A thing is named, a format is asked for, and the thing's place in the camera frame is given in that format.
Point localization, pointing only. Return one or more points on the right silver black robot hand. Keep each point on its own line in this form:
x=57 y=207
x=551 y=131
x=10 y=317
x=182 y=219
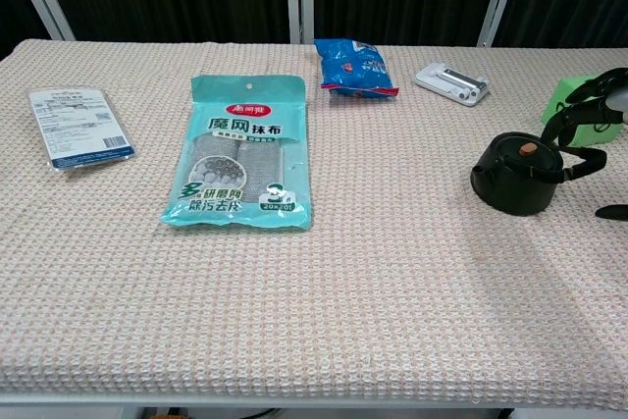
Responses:
x=589 y=107

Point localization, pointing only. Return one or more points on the dark round object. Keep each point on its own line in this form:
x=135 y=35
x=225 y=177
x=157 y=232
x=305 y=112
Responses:
x=510 y=193

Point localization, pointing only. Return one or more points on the green foam number cube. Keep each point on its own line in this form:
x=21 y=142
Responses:
x=584 y=137

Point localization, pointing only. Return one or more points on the small white plastic pack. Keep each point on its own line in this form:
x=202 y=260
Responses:
x=451 y=80

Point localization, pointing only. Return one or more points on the blue snack bag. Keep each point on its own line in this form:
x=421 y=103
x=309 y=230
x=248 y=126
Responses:
x=348 y=70

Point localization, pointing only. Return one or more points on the beige waffle tablecloth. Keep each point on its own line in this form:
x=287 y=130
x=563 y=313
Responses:
x=343 y=291

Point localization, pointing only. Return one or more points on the teal mesh cloth package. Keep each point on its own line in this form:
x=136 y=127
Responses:
x=235 y=144

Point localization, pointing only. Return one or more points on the clear blister pack blue card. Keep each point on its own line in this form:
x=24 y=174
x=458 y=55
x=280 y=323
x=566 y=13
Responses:
x=78 y=129

